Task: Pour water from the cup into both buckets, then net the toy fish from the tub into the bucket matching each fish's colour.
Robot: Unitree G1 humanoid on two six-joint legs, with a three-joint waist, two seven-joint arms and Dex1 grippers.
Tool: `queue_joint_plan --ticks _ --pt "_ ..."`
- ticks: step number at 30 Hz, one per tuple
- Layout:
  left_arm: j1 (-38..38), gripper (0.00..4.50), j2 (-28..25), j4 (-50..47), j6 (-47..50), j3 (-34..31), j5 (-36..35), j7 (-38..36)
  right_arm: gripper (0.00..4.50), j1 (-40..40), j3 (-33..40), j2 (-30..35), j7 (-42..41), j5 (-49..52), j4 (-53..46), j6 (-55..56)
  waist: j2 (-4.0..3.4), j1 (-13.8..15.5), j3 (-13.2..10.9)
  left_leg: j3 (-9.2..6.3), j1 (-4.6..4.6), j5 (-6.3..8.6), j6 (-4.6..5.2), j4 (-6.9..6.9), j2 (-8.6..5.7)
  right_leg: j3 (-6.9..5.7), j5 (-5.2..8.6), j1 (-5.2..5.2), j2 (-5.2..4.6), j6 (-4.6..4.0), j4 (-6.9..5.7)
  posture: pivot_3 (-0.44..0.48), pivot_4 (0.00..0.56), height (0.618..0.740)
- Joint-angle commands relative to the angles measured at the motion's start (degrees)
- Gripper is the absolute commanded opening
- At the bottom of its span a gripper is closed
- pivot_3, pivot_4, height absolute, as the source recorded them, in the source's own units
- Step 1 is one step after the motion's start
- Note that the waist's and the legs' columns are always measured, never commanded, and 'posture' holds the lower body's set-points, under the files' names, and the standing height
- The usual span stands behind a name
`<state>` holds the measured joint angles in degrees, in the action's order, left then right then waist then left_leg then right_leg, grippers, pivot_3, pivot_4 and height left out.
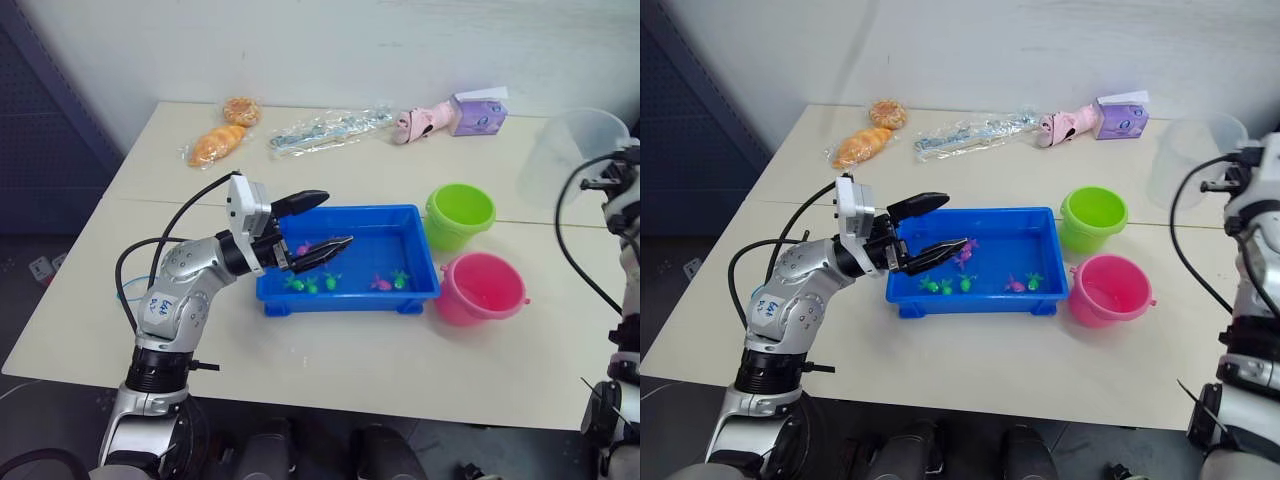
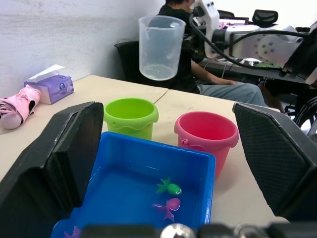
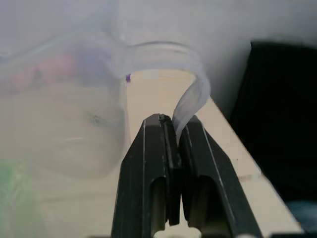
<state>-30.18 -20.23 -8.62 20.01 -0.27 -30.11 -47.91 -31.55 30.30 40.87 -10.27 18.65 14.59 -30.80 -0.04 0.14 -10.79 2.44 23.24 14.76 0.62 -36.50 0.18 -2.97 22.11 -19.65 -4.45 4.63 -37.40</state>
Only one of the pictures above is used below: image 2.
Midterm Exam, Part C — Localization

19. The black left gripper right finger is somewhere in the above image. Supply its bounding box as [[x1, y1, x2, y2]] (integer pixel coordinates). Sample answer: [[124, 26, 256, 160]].
[[232, 102, 317, 223]]

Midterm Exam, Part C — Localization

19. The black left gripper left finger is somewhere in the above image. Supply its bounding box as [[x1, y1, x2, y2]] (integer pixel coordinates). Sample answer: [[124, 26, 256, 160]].
[[0, 101, 104, 238]]

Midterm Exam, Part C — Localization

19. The clear plastic measuring cup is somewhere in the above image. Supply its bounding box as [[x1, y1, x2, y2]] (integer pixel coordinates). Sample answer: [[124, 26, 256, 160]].
[[138, 15, 186, 81]]

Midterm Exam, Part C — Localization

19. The pink toy bucket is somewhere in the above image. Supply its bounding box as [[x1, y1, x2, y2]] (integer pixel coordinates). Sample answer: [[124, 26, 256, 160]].
[[174, 111, 240, 179]]

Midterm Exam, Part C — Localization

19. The purple toy fish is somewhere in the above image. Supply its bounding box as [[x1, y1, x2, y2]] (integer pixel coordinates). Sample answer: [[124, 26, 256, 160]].
[[63, 225, 83, 238], [151, 197, 181, 223]]

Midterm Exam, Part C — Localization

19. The blue plastic tub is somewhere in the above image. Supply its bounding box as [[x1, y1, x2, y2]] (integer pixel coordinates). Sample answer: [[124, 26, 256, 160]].
[[50, 131, 216, 238]]

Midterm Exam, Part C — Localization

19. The green toy bucket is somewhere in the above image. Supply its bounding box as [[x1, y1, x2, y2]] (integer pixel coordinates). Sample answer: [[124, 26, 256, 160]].
[[103, 98, 159, 141]]

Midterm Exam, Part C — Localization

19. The green toy fish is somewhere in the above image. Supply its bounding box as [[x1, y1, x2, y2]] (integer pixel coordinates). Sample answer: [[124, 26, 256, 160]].
[[156, 177, 183, 196]]

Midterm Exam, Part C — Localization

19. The seated person in black shirt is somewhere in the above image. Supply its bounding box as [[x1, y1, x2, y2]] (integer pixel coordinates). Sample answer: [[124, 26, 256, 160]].
[[157, 0, 285, 112]]

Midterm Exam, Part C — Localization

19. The background desk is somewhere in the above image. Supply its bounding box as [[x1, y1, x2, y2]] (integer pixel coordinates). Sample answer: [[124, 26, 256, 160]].
[[198, 57, 317, 84]]

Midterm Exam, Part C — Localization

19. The pink folded umbrella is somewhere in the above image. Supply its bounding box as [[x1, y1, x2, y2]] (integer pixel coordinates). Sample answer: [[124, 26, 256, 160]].
[[0, 85, 42, 130]]

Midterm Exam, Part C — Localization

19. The black chair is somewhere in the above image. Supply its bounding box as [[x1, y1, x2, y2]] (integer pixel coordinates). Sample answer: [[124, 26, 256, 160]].
[[113, 40, 142, 82]]

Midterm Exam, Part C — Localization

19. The black office chair headrest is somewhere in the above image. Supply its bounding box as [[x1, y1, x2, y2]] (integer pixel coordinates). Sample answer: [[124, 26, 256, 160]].
[[252, 9, 278, 25]]

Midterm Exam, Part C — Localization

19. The purple tissue pack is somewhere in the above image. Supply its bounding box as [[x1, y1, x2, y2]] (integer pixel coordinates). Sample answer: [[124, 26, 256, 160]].
[[24, 63, 75, 105]]

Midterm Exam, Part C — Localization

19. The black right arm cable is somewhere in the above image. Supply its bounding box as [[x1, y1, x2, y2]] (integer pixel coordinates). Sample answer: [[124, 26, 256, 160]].
[[189, 11, 283, 70]]

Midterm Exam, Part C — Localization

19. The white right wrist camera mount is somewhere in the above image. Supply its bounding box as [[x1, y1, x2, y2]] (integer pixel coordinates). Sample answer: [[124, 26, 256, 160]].
[[194, 0, 221, 42]]

